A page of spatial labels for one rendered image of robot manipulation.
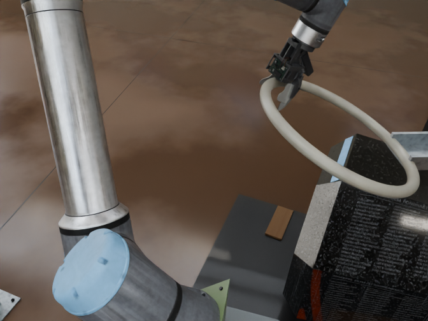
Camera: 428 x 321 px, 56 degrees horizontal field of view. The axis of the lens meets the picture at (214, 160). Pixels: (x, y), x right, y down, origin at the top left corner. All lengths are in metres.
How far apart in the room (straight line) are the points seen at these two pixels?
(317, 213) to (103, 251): 1.04
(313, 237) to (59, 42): 1.13
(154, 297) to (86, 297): 0.12
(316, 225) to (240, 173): 1.27
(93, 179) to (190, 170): 1.95
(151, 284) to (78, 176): 0.27
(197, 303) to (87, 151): 0.37
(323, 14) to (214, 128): 2.15
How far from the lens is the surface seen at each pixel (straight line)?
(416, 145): 1.39
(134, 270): 0.74
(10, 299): 2.29
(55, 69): 0.85
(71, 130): 0.85
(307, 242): 1.61
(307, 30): 1.15
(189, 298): 0.82
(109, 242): 0.73
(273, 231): 2.41
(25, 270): 2.38
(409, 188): 1.09
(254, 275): 2.22
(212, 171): 2.78
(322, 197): 1.61
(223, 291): 0.87
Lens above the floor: 1.81
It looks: 39 degrees down
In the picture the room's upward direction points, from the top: 4 degrees clockwise
